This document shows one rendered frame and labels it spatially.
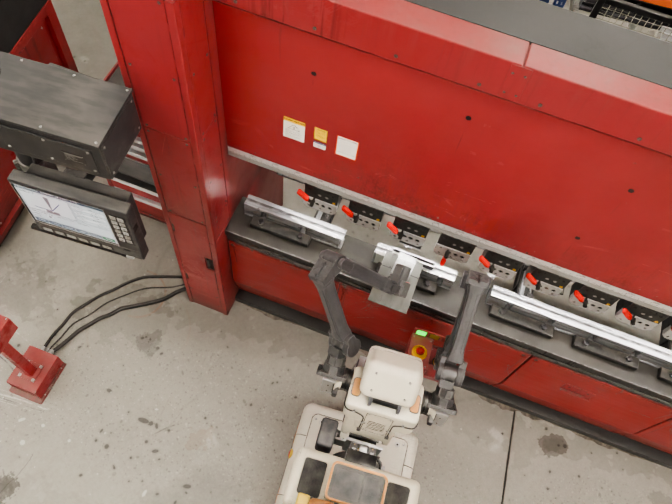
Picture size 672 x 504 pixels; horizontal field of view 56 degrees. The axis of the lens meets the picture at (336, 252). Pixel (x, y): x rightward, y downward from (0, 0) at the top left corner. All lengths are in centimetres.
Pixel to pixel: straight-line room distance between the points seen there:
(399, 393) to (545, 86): 115
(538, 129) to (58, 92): 149
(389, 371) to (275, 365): 151
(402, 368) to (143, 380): 186
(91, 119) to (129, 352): 197
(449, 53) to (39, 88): 127
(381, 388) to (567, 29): 131
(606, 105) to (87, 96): 155
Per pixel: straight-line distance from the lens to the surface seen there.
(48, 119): 216
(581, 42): 200
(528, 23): 199
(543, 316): 304
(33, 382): 378
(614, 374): 317
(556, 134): 205
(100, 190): 242
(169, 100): 225
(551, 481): 387
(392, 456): 335
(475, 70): 191
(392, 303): 280
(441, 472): 369
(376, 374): 229
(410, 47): 191
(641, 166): 212
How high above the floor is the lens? 354
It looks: 62 degrees down
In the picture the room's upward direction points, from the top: 11 degrees clockwise
